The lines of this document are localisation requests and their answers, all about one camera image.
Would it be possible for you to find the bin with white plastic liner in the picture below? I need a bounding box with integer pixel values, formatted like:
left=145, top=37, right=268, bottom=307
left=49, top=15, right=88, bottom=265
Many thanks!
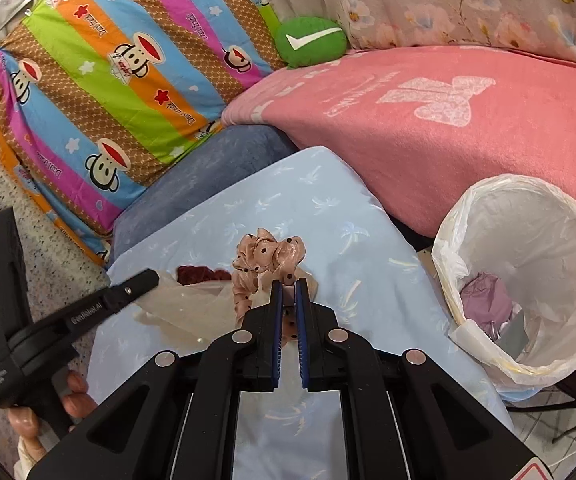
left=430, top=174, right=576, bottom=396

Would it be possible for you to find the wooden board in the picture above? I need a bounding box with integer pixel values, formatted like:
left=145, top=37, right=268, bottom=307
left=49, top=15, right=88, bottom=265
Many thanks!
left=414, top=246, right=439, bottom=286

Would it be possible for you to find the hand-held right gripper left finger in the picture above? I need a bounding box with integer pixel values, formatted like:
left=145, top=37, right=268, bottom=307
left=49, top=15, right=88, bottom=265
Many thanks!
left=25, top=277, right=289, bottom=480

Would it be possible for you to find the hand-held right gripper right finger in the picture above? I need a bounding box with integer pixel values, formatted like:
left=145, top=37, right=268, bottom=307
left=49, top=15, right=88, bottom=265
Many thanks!
left=294, top=276, right=556, bottom=480

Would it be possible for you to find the light blue patterned cloth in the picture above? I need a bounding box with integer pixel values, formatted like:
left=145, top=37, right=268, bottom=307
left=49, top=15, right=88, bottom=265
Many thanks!
left=88, top=146, right=514, bottom=480

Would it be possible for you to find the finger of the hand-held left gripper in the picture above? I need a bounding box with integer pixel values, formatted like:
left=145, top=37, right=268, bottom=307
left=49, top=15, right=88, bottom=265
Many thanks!
left=103, top=269, right=161, bottom=313

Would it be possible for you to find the grey wrapper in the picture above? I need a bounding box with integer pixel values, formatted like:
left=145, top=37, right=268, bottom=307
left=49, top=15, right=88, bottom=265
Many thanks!
left=500, top=312, right=531, bottom=356

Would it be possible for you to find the speckled grey blanket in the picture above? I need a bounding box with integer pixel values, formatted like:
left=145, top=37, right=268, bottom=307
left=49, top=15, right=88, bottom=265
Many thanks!
left=0, top=120, right=114, bottom=466

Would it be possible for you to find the blue-grey cushion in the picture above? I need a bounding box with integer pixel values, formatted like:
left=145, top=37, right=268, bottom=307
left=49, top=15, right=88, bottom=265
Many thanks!
left=110, top=124, right=299, bottom=261

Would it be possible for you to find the pink blanket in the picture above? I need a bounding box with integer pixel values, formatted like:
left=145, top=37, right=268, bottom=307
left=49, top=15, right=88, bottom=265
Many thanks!
left=220, top=45, right=576, bottom=241

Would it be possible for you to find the dark red scrunchie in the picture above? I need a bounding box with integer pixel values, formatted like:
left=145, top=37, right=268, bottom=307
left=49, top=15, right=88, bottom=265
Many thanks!
left=175, top=265, right=234, bottom=286

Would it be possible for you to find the green round cushion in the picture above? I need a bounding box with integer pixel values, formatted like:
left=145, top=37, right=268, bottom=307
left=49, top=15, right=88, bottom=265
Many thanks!
left=274, top=16, right=348, bottom=70

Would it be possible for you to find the person's left hand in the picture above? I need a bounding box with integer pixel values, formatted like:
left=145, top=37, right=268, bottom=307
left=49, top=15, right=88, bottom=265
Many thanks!
left=8, top=370, right=95, bottom=466

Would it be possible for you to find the pink dotted scrunchie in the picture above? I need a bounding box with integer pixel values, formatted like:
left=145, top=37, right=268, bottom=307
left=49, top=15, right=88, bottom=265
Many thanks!
left=232, top=227, right=314, bottom=348

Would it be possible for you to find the colourful striped monkey pillow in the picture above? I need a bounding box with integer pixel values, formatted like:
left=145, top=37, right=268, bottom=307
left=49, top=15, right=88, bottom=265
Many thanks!
left=0, top=0, right=289, bottom=266

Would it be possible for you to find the light blue plastic bag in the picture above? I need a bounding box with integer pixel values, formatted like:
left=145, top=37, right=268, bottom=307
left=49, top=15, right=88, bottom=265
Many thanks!
left=495, top=382, right=536, bottom=406

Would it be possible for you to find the grey floral sheet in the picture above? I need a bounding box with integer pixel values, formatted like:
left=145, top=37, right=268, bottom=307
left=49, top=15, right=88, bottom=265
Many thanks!
left=238, top=0, right=576, bottom=73

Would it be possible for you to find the black stand base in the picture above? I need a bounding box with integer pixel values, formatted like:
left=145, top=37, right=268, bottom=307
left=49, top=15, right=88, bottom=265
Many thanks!
left=510, top=375, right=576, bottom=445

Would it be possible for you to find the mauve plastic bag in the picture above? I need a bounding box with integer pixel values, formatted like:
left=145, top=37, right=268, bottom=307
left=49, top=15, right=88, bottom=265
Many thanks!
left=460, top=270, right=516, bottom=333

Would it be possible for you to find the translucent beige plastic bag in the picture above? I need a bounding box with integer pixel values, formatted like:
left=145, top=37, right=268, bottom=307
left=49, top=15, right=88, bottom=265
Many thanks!
left=133, top=272, right=249, bottom=341

